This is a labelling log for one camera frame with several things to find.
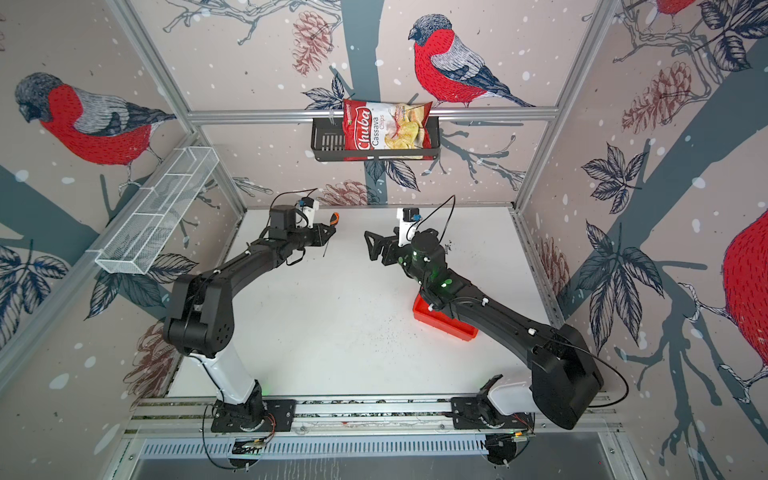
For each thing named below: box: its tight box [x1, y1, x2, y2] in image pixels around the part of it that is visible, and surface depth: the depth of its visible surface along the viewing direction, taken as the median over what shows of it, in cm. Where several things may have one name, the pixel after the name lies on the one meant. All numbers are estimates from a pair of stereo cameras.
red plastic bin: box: [412, 292, 479, 342], surface depth 87 cm
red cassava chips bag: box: [342, 99, 434, 161], surface depth 90 cm
